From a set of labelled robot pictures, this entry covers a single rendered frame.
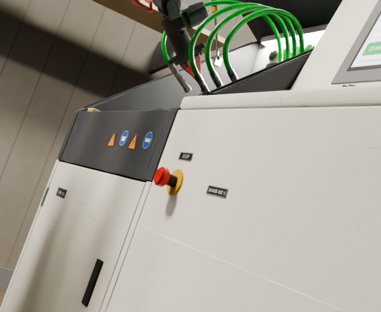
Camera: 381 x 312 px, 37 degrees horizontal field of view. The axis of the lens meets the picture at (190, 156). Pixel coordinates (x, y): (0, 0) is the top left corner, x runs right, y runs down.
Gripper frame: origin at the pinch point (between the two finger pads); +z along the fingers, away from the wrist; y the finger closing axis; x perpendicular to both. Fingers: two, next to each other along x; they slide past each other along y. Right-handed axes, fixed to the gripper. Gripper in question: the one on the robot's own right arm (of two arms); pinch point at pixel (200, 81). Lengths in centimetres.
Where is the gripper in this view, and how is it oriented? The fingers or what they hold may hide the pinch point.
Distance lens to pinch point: 161.2
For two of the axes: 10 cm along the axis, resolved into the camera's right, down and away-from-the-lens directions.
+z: 4.4, 8.9, 1.0
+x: -2.5, 0.2, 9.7
